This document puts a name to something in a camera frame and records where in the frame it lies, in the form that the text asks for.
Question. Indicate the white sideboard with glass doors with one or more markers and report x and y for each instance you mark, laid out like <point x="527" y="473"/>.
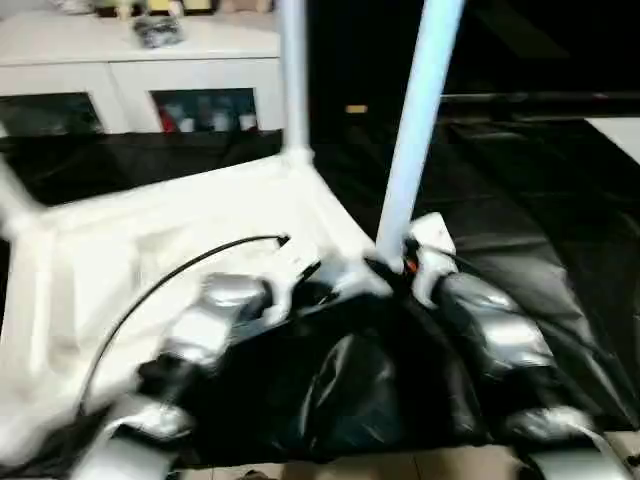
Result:
<point x="190" y="70"/>

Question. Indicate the flat white panel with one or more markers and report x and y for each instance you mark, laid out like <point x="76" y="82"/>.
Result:
<point x="615" y="138"/>

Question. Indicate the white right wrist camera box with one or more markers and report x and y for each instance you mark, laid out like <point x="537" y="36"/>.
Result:
<point x="430" y="240"/>

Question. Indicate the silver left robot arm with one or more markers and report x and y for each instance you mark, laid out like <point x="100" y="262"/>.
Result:
<point x="200" y="330"/>

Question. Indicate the white plastic table top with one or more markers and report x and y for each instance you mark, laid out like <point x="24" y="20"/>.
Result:
<point x="130" y="240"/>

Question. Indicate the small beige label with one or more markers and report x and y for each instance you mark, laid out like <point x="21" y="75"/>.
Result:
<point x="356" y="108"/>

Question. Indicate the dark object on cabinet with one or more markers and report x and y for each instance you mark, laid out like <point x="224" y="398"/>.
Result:
<point x="160" y="30"/>

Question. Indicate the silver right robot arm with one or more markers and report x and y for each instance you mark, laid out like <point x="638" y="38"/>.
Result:
<point x="500" y="335"/>

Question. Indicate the white plastic table leg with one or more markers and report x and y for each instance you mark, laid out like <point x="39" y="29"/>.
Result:
<point x="415" y="120"/>
<point x="15" y="200"/>
<point x="293" y="80"/>

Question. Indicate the black plastic mat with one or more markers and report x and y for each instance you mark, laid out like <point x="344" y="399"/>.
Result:
<point x="540" y="220"/>

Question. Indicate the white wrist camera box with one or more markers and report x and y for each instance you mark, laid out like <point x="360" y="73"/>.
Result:
<point x="290" y="268"/>
<point x="430" y="240"/>

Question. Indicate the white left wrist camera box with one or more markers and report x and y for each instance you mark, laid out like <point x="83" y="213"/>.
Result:
<point x="290" y="268"/>

